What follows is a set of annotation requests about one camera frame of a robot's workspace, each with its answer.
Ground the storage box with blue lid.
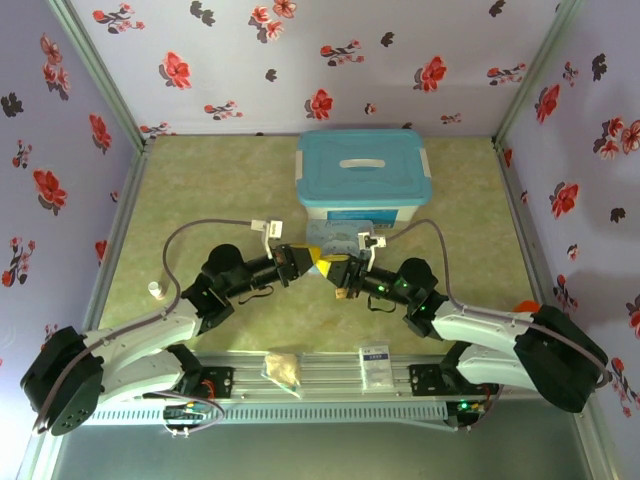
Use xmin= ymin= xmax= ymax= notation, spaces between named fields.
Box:
xmin=294 ymin=128 xmax=434 ymax=227

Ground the clear bag with beige contents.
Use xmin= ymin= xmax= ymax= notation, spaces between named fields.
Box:
xmin=259 ymin=351 xmax=304 ymax=399

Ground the white packet with blue label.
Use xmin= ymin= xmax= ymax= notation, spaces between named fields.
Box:
xmin=358 ymin=342 xmax=393 ymax=391

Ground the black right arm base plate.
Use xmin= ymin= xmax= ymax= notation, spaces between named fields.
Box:
xmin=407 ymin=363 xmax=454 ymax=399

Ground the control circuit board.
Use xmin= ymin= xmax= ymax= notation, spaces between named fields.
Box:
xmin=163 ymin=403 xmax=212 ymax=427
xmin=455 ymin=397 xmax=490 ymax=422

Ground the white slotted cable duct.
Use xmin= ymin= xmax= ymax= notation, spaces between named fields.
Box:
xmin=89 ymin=401 xmax=450 ymax=427

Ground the small blue cartoon tin box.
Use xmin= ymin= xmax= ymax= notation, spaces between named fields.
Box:
xmin=305 ymin=218 xmax=381 ymax=257

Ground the grey frame post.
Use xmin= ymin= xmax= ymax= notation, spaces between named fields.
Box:
xmin=492 ymin=0 xmax=585 ymax=147
xmin=45 ymin=0 xmax=149 ymax=147

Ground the left control circuit board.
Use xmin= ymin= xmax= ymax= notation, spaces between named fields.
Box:
xmin=163 ymin=403 xmax=212 ymax=427

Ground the right control circuit board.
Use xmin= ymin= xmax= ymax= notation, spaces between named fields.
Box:
xmin=455 ymin=397 xmax=490 ymax=422

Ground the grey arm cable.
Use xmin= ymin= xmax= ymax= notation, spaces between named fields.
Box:
xmin=30 ymin=217 xmax=257 ymax=437
xmin=386 ymin=218 xmax=613 ymax=389

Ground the grey right arm cable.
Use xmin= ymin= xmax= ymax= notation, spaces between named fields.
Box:
xmin=386 ymin=218 xmax=613 ymax=389

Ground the aluminium mounting rail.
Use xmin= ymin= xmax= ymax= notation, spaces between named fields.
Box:
xmin=192 ymin=352 xmax=454 ymax=401

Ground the grey table side rail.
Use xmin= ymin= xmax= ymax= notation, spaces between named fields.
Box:
xmin=82 ymin=139 xmax=151 ymax=331
xmin=492 ymin=139 xmax=557 ymax=311

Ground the grey left arm cable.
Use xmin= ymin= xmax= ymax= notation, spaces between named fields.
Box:
xmin=30 ymin=217 xmax=257 ymax=437

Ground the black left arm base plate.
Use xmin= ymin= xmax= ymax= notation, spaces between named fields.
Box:
xmin=178 ymin=365 xmax=236 ymax=401

